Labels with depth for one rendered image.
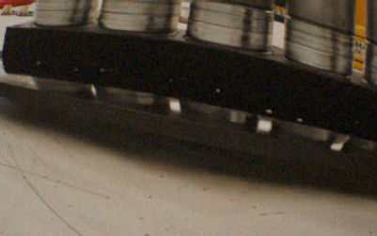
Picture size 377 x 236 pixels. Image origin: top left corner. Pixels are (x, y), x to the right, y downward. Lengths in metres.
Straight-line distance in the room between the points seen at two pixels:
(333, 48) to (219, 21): 0.03
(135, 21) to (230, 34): 0.03
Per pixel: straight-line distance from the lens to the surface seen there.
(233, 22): 0.17
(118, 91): 0.15
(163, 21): 0.18
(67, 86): 0.15
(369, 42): 0.17
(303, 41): 0.17
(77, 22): 0.19
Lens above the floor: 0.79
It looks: 14 degrees down
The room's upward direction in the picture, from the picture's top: 8 degrees clockwise
